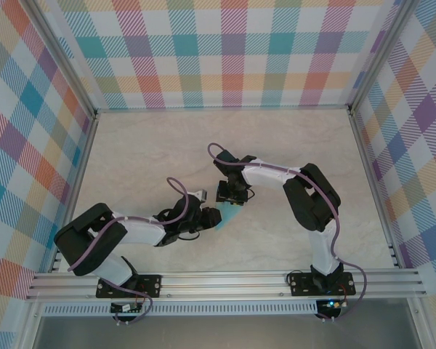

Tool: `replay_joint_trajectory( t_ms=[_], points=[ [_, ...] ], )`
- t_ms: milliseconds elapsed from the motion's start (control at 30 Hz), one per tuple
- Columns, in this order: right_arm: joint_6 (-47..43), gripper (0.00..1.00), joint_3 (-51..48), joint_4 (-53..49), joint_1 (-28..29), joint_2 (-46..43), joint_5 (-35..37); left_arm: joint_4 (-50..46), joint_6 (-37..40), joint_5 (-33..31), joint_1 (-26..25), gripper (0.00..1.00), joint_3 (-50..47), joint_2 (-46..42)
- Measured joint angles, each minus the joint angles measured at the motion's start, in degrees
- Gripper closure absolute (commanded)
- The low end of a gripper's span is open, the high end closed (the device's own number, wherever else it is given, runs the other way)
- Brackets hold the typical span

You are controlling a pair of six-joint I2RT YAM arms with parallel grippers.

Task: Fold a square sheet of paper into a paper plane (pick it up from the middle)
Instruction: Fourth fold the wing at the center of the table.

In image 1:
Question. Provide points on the light blue paper sheet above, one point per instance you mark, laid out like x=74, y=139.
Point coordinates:
x=227, y=218

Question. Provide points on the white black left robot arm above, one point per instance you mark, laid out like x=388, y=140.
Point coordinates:
x=141, y=232

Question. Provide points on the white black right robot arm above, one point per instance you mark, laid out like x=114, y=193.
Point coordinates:
x=323, y=251

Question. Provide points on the grey metal panel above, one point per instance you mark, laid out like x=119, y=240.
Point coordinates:
x=221, y=334

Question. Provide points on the small black controller board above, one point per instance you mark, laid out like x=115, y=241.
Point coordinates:
x=125, y=308

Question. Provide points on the small lit controller board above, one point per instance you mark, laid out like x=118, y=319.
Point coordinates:
x=332, y=304

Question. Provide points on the aluminium mounting rail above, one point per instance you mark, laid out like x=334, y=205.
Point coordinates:
x=221, y=285

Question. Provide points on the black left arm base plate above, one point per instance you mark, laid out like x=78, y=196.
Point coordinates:
x=152, y=281

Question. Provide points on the aluminium frame crossbar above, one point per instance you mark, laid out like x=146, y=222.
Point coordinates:
x=221, y=108

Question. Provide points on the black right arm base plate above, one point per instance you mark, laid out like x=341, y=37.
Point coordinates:
x=301, y=287

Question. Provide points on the aluminium table side rail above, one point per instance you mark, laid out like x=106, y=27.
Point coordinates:
x=376, y=189
x=76, y=192

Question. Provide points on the aluminium frame post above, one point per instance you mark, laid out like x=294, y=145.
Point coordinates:
x=63, y=62
x=378, y=62

